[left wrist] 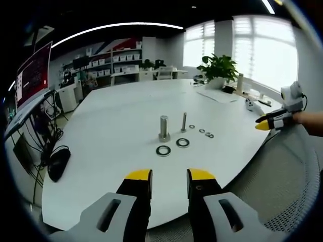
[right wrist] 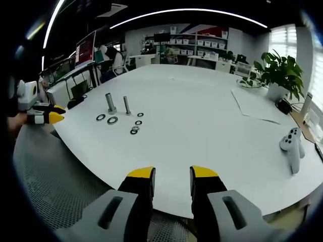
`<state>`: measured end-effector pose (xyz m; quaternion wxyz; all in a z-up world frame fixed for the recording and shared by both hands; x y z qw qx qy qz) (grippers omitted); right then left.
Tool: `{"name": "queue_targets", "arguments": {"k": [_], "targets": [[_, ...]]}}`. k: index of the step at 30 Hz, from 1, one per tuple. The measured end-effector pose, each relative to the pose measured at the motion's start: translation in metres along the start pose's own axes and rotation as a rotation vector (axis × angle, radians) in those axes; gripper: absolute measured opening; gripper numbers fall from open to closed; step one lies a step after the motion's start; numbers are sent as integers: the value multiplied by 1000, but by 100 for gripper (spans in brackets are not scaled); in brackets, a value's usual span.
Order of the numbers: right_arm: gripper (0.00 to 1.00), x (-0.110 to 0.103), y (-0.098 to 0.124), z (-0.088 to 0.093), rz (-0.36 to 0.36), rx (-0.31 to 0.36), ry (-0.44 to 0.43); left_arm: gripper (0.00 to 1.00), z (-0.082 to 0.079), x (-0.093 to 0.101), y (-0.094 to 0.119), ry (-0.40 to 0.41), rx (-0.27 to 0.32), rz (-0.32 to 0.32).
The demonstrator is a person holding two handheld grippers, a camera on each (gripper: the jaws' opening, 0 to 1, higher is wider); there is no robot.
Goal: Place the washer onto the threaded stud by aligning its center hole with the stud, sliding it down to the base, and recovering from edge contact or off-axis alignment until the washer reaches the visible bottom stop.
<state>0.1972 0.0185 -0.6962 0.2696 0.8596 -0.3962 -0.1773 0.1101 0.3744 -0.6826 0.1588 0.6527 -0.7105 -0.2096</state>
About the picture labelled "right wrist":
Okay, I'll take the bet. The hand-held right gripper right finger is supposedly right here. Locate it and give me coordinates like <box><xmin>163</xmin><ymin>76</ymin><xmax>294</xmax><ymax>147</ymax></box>
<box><xmin>189</xmin><ymin>165</ymin><xmax>291</xmax><ymax>242</ymax></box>

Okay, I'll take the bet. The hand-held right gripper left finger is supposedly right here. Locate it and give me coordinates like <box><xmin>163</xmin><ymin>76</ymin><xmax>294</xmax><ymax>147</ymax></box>
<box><xmin>54</xmin><ymin>166</ymin><xmax>156</xmax><ymax>242</ymax></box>

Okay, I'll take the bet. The thick steel threaded stud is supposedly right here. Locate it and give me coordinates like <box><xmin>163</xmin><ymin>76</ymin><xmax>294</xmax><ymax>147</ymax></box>
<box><xmin>105</xmin><ymin>93</ymin><xmax>118</xmax><ymax>115</ymax></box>

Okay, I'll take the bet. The thin steel threaded stud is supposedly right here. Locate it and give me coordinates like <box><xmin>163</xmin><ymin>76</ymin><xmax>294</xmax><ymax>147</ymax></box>
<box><xmin>123</xmin><ymin>95</ymin><xmax>133</xmax><ymax>116</ymax></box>

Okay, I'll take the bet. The person's left hand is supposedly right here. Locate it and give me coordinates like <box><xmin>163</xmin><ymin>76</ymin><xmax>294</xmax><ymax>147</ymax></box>
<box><xmin>8</xmin><ymin>113</ymin><xmax>27</xmax><ymax>137</ymax></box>

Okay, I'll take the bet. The grey mesh chair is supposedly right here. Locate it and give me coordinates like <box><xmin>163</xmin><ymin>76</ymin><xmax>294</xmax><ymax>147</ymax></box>
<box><xmin>12</xmin><ymin>123</ymin><xmax>192</xmax><ymax>242</ymax></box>

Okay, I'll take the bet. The red screen monitor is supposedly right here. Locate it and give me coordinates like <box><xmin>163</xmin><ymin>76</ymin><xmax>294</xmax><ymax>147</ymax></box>
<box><xmin>74</xmin><ymin>31</ymin><xmax>97</xmax><ymax>69</ymax></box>

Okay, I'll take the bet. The short curved ceiling light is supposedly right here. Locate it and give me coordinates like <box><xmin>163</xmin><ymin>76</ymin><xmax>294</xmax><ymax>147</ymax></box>
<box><xmin>42</xmin><ymin>0</ymin><xmax>67</xmax><ymax>50</ymax></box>

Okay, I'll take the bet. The white office chair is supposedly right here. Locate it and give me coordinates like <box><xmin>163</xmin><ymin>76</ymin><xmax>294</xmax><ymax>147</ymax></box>
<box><xmin>110</xmin><ymin>50</ymin><xmax>130</xmax><ymax>76</ymax></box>

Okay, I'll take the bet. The white game controller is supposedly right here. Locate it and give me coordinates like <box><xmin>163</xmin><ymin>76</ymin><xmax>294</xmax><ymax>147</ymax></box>
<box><xmin>279</xmin><ymin>127</ymin><xmax>306</xmax><ymax>175</ymax></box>

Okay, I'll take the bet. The black power adapter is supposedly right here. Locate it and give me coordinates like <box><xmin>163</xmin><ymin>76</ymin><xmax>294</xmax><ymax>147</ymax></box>
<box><xmin>275</xmin><ymin>99</ymin><xmax>293</xmax><ymax>114</ymax></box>

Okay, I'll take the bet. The clear glass dish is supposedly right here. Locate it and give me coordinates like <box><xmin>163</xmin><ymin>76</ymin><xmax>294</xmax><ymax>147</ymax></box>
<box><xmin>236</xmin><ymin>76</ymin><xmax>263</xmax><ymax>89</ymax></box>

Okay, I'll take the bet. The white plant pot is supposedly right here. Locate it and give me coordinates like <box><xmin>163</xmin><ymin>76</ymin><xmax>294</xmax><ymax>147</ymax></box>
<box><xmin>265</xmin><ymin>82</ymin><xmax>289</xmax><ymax>103</ymax></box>

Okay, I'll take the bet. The white upright device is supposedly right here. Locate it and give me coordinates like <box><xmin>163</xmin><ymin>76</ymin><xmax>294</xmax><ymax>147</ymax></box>
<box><xmin>301</xmin><ymin>91</ymin><xmax>314</xmax><ymax>125</ymax></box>

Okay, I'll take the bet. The green potted plant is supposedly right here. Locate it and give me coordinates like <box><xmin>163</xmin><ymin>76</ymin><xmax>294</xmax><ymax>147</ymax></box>
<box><xmin>253</xmin><ymin>48</ymin><xmax>306</xmax><ymax>102</ymax></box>

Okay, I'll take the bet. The shelf with white bins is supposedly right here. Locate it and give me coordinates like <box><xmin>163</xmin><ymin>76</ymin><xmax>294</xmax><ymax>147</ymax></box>
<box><xmin>143</xmin><ymin>24</ymin><xmax>230</xmax><ymax>58</ymax></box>

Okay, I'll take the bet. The long curved ceiling light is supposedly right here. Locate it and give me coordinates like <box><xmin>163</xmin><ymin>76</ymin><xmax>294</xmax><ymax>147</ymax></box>
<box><xmin>109</xmin><ymin>8</ymin><xmax>268</xmax><ymax>30</ymax></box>

